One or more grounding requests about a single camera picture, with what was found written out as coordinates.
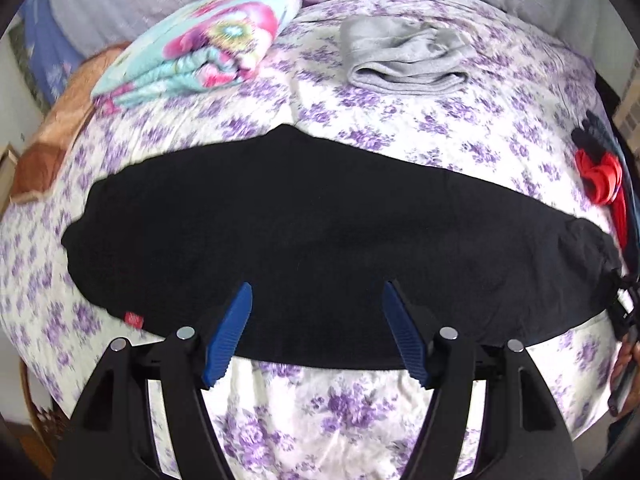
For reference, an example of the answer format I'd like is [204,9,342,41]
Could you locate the brown cloth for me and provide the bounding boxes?
[10,42,131,206]

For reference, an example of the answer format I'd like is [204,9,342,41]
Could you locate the wooden frame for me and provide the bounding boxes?
[0,142,21,213]

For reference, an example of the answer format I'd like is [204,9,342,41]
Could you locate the person's right hand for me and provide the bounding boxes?
[612,329,640,411]

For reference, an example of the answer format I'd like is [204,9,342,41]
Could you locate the wicker chair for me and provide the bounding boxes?
[17,355,68,471]

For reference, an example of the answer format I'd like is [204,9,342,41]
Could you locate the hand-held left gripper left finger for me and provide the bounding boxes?
[57,281,253,480]

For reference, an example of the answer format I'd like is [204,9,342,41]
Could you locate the black garment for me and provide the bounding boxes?
[571,109,618,153]

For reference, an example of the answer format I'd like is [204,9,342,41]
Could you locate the folded grey pants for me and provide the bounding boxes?
[340,16,473,96]

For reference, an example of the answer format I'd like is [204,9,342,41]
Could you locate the folded floral blanket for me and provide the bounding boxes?
[91,0,303,111]

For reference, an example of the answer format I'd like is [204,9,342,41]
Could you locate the blue pillow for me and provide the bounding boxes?
[25,0,91,106]

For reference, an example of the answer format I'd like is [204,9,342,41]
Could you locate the red garment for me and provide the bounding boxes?
[574,149,631,251]

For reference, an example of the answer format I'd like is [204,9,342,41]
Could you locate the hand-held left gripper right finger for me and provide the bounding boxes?
[381,280,583,480]

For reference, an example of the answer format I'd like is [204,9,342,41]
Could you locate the black pants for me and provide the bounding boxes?
[61,124,626,363]

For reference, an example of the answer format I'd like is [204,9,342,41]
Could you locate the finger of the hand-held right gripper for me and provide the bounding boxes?
[607,267,640,341]

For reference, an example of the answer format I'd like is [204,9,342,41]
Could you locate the purple floral bed sheet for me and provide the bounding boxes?
[0,0,631,480]

